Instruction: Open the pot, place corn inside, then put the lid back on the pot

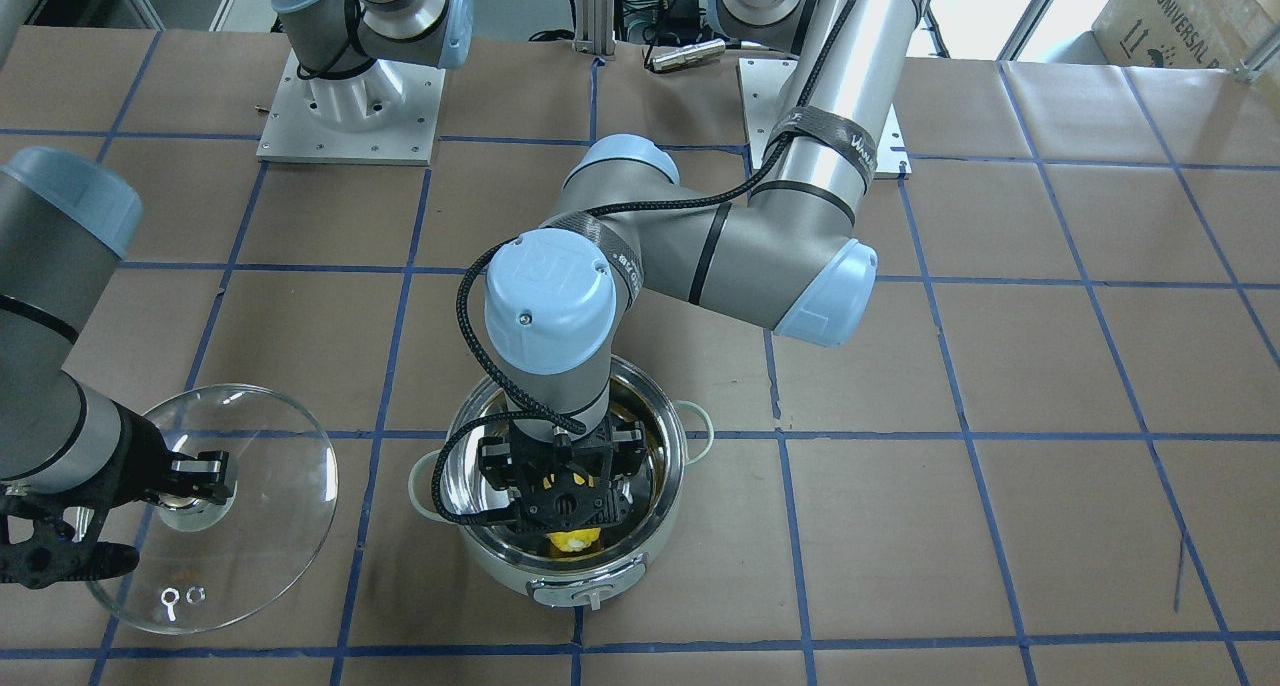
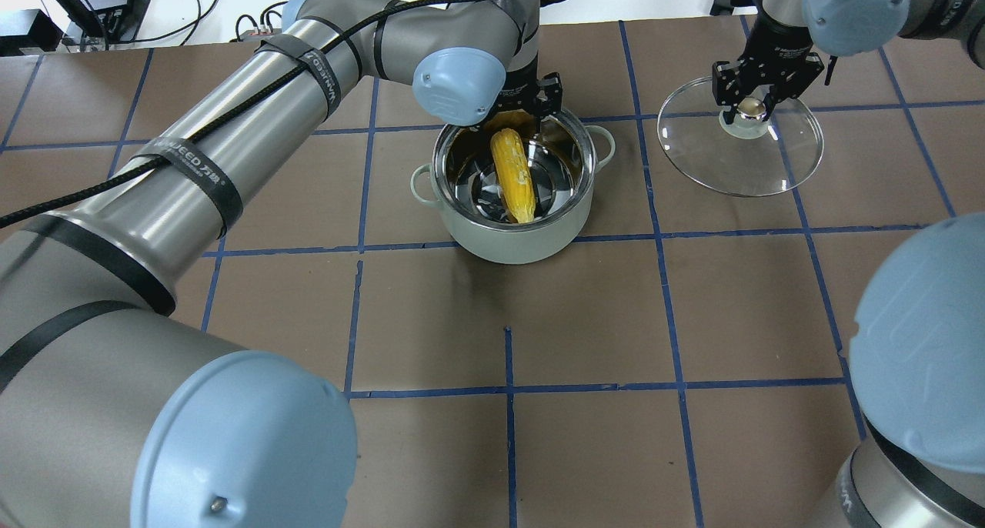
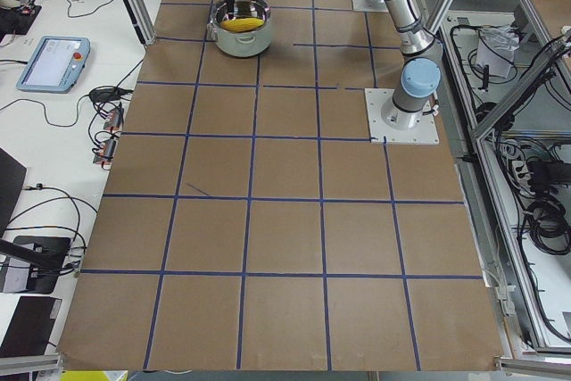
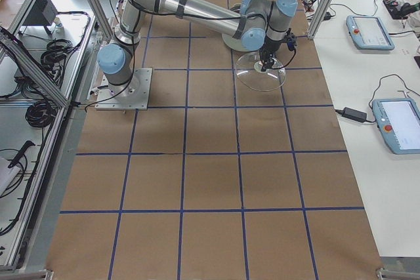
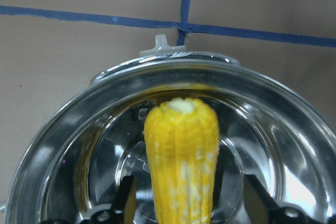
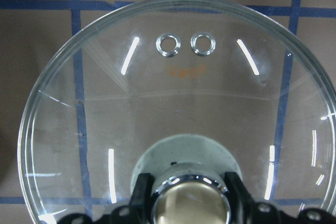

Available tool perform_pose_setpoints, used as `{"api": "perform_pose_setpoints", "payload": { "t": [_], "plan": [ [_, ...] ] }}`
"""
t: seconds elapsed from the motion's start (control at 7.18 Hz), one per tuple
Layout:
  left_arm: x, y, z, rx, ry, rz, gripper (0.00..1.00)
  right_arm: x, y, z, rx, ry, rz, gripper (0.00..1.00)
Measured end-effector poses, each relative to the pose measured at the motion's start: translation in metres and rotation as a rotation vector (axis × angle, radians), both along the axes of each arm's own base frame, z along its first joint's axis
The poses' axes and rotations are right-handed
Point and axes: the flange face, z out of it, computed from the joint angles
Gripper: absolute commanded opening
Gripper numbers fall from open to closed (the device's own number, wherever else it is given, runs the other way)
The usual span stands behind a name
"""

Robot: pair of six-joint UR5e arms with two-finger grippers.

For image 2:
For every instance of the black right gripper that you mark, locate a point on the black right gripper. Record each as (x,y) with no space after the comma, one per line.
(779,51)

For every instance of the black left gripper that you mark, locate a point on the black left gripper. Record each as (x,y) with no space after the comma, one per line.
(526,72)

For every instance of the yellow corn cob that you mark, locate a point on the yellow corn cob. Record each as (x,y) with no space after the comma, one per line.
(514,175)

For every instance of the glass pot lid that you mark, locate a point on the glass pot lid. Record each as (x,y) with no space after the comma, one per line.
(756,155)

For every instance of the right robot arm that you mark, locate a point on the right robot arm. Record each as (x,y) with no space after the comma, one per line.
(916,363)

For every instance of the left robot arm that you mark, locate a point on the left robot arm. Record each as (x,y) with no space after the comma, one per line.
(116,415)

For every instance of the pale green cooking pot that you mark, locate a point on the pale green cooking pot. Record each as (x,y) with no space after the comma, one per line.
(460,183)

